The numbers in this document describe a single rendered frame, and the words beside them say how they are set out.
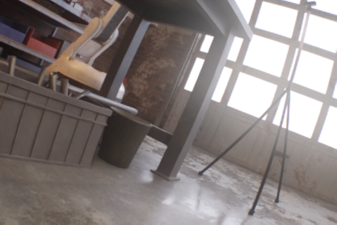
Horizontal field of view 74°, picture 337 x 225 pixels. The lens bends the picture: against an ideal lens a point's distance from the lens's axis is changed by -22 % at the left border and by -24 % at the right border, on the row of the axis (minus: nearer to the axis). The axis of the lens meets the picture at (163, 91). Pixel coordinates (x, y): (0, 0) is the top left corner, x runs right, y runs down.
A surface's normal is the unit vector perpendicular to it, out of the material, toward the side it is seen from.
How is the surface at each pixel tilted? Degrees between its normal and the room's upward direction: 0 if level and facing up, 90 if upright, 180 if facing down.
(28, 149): 90
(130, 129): 96
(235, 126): 90
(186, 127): 90
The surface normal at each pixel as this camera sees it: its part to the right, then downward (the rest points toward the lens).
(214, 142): -0.49, -0.25
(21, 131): 0.78, 0.31
